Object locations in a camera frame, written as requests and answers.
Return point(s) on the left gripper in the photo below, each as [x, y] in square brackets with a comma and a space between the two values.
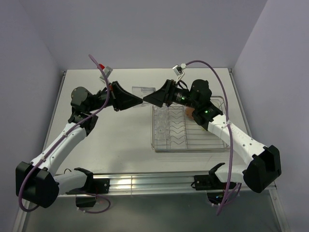
[120, 99]

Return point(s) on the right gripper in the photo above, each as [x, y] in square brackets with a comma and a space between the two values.
[164, 94]

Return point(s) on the clear glass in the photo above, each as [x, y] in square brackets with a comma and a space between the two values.
[162, 134]
[161, 112]
[161, 122]
[141, 92]

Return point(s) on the orange floral mug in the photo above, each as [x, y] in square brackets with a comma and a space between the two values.
[189, 112]

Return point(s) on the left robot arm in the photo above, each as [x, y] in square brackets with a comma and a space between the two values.
[37, 184]

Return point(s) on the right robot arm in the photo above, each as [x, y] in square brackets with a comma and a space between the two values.
[262, 163]

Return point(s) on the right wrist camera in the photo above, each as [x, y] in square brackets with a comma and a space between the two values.
[179, 70]

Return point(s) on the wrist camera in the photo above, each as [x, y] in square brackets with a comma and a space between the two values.
[179, 70]
[106, 70]

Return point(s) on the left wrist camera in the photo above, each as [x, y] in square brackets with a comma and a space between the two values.
[106, 70]

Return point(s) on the wire dish rack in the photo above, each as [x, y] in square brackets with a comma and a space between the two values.
[185, 135]

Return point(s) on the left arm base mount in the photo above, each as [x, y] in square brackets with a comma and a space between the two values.
[96, 186]

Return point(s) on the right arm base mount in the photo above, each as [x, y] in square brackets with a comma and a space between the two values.
[207, 182]

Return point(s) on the black box under rail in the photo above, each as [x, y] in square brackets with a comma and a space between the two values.
[85, 202]

